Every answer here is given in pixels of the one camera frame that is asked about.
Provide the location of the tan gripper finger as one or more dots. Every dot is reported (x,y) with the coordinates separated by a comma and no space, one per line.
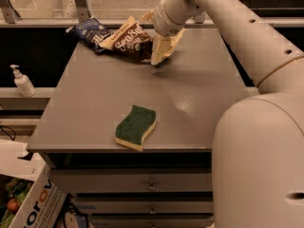
(147,17)
(164,46)

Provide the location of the brown sea salt chip bag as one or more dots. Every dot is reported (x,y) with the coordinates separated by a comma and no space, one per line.
(130,40)

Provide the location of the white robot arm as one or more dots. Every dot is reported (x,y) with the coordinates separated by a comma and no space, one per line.
(258,146)

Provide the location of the blue chip bag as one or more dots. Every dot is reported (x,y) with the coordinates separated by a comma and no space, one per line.
(91,33)

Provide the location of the green and yellow sponge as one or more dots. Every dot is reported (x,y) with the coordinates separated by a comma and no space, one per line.
(135,127)

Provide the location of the grey drawer cabinet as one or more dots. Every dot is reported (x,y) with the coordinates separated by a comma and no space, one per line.
(189,92)

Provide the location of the white pump bottle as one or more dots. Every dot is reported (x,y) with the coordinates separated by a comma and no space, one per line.
(23,82)

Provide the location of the top drawer knob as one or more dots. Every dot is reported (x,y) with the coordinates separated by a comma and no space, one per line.
(151,186)

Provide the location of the white cardboard box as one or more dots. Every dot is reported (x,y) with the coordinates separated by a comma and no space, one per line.
(34,200)

